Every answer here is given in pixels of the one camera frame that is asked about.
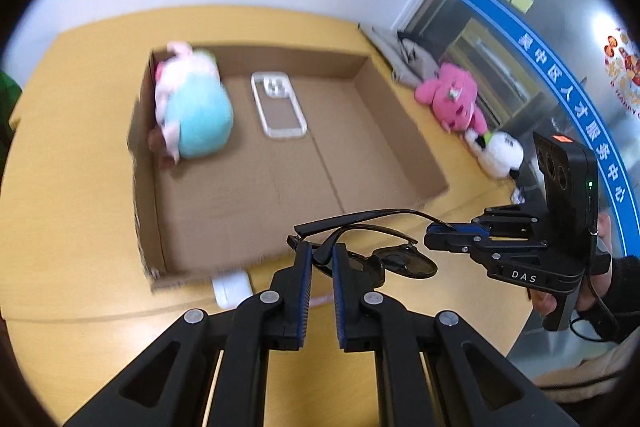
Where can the black sunglasses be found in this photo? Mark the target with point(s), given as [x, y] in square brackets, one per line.
[415, 263]

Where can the small black white gadget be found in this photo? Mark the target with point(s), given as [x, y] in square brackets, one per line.
[517, 196]

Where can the brown cardboard box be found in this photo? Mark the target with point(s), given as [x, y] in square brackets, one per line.
[300, 179]

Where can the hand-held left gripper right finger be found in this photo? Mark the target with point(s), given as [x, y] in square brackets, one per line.
[341, 292]

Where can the red window decoration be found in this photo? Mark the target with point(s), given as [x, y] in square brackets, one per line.
[625, 62]

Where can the person's right forearm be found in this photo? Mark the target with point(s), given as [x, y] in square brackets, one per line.
[622, 292]

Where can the person's right hand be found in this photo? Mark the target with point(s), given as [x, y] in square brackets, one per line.
[542, 302]

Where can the person's beige trousers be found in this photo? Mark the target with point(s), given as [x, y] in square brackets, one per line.
[590, 372]

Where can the white earbuds case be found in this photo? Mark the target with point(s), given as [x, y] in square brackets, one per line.
[231, 289]

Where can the pink pig plush toy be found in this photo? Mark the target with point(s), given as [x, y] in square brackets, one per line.
[200, 122]

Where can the pink bear plush toy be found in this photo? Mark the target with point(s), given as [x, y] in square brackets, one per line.
[452, 99]

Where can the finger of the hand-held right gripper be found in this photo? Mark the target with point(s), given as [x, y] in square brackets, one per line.
[450, 243]
[452, 228]

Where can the grey cloth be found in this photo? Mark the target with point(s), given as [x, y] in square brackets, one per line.
[400, 62]

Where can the white clear phone case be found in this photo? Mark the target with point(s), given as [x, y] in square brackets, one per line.
[276, 83]

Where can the white panda plush toy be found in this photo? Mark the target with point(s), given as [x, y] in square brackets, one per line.
[500, 154]

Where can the green cloth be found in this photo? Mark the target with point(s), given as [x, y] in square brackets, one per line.
[9, 107]

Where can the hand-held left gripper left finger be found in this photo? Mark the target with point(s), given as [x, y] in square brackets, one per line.
[302, 292]

